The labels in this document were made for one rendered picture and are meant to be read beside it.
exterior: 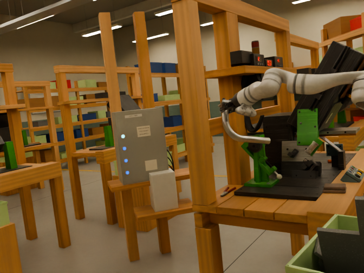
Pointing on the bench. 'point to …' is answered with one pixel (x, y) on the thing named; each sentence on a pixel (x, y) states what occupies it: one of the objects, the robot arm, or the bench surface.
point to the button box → (351, 176)
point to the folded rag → (335, 188)
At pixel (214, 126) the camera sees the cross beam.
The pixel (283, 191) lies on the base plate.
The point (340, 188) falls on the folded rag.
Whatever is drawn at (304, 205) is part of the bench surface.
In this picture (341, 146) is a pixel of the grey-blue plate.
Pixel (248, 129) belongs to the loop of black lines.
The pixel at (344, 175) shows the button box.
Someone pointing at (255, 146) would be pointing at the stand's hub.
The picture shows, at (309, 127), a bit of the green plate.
